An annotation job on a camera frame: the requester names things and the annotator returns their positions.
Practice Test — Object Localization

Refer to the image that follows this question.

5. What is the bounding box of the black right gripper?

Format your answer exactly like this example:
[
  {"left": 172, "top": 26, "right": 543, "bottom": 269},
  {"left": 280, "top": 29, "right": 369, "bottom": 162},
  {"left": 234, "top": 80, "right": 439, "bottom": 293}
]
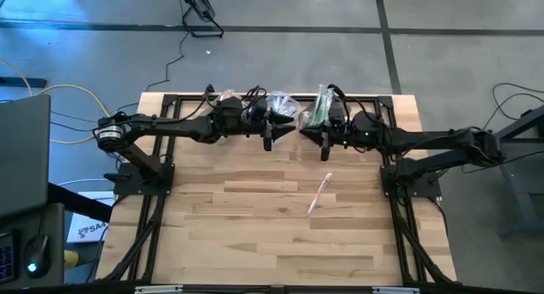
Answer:
[{"left": 298, "top": 109, "right": 386, "bottom": 163}]

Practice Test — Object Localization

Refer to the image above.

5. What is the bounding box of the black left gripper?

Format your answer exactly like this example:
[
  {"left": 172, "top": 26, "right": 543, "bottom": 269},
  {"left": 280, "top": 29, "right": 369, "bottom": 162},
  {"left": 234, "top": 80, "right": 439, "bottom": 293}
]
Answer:
[{"left": 207, "top": 96, "right": 298, "bottom": 153}]

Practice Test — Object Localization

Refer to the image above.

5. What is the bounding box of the green toothbrush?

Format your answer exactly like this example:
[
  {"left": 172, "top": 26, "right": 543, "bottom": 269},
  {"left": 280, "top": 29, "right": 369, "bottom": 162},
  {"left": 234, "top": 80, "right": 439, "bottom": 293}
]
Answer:
[
  {"left": 309, "top": 92, "right": 331, "bottom": 127},
  {"left": 313, "top": 83, "right": 336, "bottom": 126}
]

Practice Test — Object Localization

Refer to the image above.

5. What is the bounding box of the grey translucent plastic bin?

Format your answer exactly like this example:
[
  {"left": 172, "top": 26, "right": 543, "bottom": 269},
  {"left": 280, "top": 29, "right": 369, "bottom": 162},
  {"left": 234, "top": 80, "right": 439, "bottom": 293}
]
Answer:
[{"left": 297, "top": 89, "right": 341, "bottom": 136}]

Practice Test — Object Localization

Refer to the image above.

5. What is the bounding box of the white plastic bin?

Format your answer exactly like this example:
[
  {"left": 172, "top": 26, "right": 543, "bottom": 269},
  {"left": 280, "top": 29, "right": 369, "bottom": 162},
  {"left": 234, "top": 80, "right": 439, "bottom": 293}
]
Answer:
[{"left": 210, "top": 88, "right": 252, "bottom": 116}]

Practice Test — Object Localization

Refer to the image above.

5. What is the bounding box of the grey metal stand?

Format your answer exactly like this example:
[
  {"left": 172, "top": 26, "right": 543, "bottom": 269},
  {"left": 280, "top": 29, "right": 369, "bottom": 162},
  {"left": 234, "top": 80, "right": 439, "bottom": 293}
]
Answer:
[{"left": 492, "top": 105, "right": 544, "bottom": 239}]

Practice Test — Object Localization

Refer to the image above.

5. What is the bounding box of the white cardboard box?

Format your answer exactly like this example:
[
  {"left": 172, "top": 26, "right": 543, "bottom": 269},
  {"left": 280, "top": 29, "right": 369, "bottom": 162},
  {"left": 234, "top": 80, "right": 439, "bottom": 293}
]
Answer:
[{"left": 66, "top": 190, "right": 116, "bottom": 245}]

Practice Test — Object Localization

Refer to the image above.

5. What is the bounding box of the yellow object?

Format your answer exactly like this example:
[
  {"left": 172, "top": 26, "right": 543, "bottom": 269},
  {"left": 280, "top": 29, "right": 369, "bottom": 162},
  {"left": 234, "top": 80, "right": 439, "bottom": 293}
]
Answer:
[{"left": 63, "top": 250, "right": 88, "bottom": 270}]

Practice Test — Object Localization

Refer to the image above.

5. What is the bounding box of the grey desk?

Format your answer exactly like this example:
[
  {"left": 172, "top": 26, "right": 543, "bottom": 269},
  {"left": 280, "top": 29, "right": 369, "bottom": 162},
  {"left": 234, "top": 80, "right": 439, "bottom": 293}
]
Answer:
[{"left": 0, "top": 202, "right": 65, "bottom": 289}]

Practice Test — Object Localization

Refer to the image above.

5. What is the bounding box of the dark grey monitor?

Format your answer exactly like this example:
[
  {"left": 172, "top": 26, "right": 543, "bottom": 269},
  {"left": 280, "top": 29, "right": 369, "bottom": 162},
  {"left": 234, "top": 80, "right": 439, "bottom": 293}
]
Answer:
[{"left": 0, "top": 93, "right": 52, "bottom": 221}]

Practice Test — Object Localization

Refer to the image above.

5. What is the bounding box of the black floor bar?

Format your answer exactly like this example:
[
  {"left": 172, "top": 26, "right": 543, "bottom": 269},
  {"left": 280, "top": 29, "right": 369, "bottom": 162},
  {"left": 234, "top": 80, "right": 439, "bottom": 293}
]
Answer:
[{"left": 0, "top": 76, "right": 48, "bottom": 89}]

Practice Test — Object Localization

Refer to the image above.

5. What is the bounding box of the black computer mouse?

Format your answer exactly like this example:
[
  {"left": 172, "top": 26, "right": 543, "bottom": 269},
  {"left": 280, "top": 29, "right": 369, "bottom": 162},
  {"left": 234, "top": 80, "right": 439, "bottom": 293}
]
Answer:
[{"left": 23, "top": 234, "right": 51, "bottom": 280}]

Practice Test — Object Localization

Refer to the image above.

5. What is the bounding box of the black keyboard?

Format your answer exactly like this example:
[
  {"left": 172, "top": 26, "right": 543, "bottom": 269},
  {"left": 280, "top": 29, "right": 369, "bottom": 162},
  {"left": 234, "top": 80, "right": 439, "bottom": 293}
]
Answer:
[{"left": 0, "top": 229, "right": 19, "bottom": 286}]

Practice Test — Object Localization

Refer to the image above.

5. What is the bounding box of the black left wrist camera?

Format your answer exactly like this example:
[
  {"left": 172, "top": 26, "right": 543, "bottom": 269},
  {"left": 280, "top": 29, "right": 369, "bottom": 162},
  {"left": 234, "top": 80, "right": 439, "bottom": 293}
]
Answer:
[{"left": 248, "top": 97, "right": 270, "bottom": 123}]

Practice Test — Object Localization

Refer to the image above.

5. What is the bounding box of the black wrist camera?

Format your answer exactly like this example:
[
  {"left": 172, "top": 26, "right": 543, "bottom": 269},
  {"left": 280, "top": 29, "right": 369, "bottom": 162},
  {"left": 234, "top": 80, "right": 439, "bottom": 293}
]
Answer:
[
  {"left": 248, "top": 97, "right": 270, "bottom": 123},
  {"left": 327, "top": 99, "right": 347, "bottom": 130}
]

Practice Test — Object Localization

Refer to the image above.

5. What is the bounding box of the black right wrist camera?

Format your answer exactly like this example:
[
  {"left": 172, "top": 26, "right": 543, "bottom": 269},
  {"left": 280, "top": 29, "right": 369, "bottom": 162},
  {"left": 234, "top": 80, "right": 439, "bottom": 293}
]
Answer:
[{"left": 327, "top": 99, "right": 347, "bottom": 130}]

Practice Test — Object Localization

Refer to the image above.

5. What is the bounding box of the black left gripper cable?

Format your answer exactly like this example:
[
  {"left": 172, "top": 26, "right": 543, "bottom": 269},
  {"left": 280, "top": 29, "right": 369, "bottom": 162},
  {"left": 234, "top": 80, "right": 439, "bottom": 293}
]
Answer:
[{"left": 202, "top": 83, "right": 269, "bottom": 113}]

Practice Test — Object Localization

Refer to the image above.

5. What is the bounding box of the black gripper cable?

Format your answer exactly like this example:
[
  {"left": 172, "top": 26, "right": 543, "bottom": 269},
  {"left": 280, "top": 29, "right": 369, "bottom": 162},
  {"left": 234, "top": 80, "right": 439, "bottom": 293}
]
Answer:
[
  {"left": 202, "top": 83, "right": 269, "bottom": 113},
  {"left": 326, "top": 82, "right": 383, "bottom": 119}
]

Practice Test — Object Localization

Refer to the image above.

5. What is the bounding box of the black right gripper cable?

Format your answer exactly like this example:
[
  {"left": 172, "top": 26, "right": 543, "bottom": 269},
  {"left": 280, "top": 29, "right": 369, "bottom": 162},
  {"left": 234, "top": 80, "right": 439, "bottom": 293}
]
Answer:
[{"left": 326, "top": 82, "right": 383, "bottom": 119}]

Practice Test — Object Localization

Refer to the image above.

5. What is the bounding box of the black floor cable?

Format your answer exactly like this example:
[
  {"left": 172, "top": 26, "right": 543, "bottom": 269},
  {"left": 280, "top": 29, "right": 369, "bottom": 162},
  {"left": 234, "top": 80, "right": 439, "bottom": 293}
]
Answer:
[
  {"left": 144, "top": 30, "right": 190, "bottom": 93},
  {"left": 461, "top": 82, "right": 544, "bottom": 175}
]

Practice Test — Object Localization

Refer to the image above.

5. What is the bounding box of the silver metal bracket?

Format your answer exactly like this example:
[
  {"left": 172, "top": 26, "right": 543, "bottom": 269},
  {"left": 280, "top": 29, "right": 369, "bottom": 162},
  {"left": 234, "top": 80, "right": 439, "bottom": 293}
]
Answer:
[
  {"left": 371, "top": 286, "right": 422, "bottom": 294},
  {"left": 133, "top": 285, "right": 184, "bottom": 294}
]

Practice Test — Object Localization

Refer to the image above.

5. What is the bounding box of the yellow cable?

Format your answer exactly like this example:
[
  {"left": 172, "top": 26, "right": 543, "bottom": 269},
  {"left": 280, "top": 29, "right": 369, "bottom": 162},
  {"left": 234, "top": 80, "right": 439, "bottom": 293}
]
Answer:
[{"left": 0, "top": 58, "right": 116, "bottom": 145}]

